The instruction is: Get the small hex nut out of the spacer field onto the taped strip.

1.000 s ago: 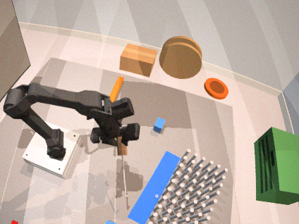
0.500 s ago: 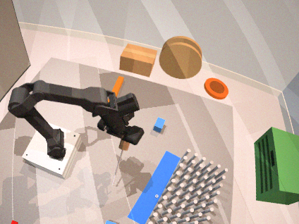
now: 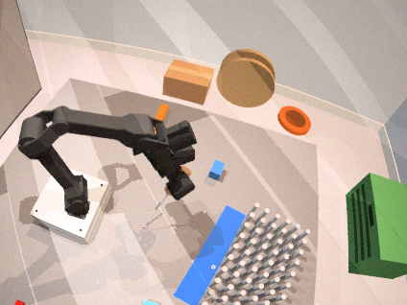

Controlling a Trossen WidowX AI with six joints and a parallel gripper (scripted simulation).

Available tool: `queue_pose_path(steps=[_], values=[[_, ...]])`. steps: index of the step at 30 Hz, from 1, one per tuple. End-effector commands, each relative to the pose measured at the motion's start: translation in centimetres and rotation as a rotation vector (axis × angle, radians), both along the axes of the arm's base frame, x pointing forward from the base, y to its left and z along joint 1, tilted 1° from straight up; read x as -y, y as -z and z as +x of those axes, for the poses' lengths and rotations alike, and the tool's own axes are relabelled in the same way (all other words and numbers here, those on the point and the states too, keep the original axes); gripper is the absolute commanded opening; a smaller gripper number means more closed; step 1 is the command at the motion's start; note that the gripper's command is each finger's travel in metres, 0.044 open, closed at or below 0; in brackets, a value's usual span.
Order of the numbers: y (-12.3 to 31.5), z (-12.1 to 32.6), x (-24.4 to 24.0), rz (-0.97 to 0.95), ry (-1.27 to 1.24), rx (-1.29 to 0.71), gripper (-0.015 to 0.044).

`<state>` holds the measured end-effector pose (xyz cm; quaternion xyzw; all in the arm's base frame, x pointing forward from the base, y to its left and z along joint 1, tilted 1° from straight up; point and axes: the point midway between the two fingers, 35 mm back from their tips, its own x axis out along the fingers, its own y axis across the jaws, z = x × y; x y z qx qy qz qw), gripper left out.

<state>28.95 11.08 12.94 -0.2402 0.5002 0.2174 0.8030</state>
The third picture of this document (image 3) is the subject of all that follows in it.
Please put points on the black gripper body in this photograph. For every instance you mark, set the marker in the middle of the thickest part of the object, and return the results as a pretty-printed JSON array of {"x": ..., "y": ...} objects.
[{"x": 180, "y": 184}]

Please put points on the blue taped strip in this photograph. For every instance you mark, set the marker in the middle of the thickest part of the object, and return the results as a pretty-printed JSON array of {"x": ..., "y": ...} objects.
[{"x": 195, "y": 282}]

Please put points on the orange flat bar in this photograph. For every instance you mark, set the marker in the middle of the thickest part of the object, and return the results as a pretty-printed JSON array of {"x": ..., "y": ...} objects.
[{"x": 161, "y": 114}]

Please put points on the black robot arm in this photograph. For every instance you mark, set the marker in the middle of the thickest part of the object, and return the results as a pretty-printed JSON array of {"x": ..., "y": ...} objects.
[{"x": 135, "y": 131}]

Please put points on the blue cube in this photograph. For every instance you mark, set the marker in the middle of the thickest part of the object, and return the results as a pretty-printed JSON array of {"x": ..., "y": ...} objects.
[
  {"x": 216, "y": 169},
  {"x": 149, "y": 303}
]

